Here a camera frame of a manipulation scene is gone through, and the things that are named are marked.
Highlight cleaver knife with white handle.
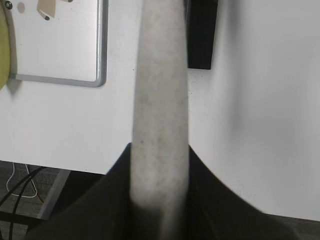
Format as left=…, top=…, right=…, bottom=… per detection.
left=130, top=0, right=189, bottom=240

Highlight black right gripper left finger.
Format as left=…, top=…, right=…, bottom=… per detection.
left=25, top=143, right=132, bottom=240

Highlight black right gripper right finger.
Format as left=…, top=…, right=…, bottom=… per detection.
left=186, top=148, right=320, bottom=240

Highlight yellow plastic banana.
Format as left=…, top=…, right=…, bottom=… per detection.
left=0, top=6, right=11, bottom=90

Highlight black cable on floor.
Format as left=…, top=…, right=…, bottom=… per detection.
left=0, top=166, right=47, bottom=240

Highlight black knife stand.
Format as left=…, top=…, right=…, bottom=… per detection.
left=183, top=0, right=218, bottom=70

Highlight white cable on floor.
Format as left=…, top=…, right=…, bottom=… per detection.
left=5, top=161, right=38, bottom=199

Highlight white grey-rimmed cutting board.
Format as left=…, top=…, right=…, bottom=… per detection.
left=0, top=0, right=109, bottom=88

